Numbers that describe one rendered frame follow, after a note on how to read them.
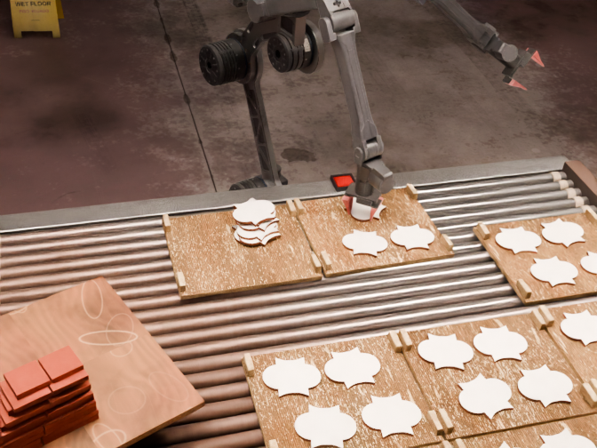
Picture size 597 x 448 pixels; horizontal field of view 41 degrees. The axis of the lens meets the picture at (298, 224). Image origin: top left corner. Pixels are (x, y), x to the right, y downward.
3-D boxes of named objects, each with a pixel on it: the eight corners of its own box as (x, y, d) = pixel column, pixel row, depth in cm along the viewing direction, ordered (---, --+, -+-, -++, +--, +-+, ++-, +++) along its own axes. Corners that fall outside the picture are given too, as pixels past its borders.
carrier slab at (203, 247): (162, 222, 247) (161, 219, 246) (290, 207, 257) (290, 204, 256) (180, 300, 221) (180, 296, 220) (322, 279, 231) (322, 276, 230)
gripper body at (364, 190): (375, 206, 244) (378, 186, 239) (344, 196, 247) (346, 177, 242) (382, 195, 249) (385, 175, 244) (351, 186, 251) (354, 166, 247)
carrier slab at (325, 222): (290, 206, 258) (291, 202, 257) (408, 190, 269) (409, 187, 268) (326, 277, 232) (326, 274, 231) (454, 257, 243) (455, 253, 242)
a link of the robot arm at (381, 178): (377, 136, 239) (354, 146, 235) (402, 155, 232) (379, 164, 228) (374, 169, 247) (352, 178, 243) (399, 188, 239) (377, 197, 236)
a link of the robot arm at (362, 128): (346, 9, 229) (315, 19, 224) (357, 7, 224) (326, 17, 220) (378, 151, 242) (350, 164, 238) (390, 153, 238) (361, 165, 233)
